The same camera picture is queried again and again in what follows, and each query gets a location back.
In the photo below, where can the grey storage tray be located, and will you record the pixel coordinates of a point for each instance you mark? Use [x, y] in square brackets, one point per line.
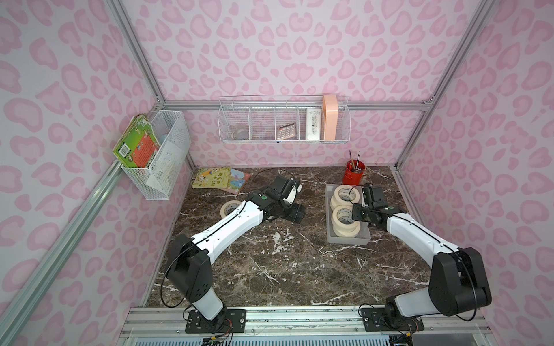
[364, 235]

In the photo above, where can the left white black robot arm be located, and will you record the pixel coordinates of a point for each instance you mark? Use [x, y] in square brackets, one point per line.
[189, 263]

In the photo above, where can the green red book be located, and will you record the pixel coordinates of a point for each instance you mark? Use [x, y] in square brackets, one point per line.
[138, 145]

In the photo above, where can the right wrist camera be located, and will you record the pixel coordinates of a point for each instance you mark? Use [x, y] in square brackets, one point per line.
[374, 196]

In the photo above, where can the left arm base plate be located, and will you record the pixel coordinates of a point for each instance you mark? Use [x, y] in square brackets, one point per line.
[228, 319]

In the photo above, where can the white wire wall basket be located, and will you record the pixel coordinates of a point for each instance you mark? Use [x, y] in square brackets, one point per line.
[158, 180]

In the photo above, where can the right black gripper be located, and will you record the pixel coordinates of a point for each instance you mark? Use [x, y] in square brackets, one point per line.
[361, 213]

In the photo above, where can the aluminium front rail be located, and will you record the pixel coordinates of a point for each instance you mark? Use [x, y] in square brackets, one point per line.
[299, 325]

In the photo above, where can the pink picture book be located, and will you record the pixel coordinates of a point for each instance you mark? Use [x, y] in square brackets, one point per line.
[236, 182]

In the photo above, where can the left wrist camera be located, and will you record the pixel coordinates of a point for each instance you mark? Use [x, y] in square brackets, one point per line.
[284, 190]

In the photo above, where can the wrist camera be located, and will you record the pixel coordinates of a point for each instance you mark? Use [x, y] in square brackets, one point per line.
[374, 196]
[284, 190]

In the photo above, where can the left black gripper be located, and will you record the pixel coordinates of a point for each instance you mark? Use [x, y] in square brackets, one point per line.
[292, 212]

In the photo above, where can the white patterned card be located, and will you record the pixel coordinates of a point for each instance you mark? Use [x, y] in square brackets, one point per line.
[313, 124]

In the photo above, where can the beige tape roll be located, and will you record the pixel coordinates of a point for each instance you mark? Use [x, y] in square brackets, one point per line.
[229, 207]
[342, 215]
[344, 195]
[347, 231]

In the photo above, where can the long white wire shelf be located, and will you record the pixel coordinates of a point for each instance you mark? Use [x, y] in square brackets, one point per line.
[264, 113]

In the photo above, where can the red pen cup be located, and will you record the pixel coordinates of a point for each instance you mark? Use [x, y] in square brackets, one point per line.
[353, 178]

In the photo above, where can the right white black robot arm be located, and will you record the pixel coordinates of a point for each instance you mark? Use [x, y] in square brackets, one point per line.
[458, 282]

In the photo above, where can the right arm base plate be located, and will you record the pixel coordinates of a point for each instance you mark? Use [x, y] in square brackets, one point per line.
[378, 320]

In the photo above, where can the brush in cup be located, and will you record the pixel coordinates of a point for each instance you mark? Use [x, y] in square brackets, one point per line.
[353, 165]
[357, 161]

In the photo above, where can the clear tape roll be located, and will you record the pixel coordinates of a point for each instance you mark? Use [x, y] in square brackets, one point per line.
[241, 133]

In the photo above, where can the small pink calculator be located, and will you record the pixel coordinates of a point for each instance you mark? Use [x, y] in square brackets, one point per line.
[286, 132]

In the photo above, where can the yellow picture book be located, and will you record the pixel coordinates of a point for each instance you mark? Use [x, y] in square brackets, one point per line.
[207, 178]

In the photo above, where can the pink box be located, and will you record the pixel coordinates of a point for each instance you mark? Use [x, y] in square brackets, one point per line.
[330, 111]

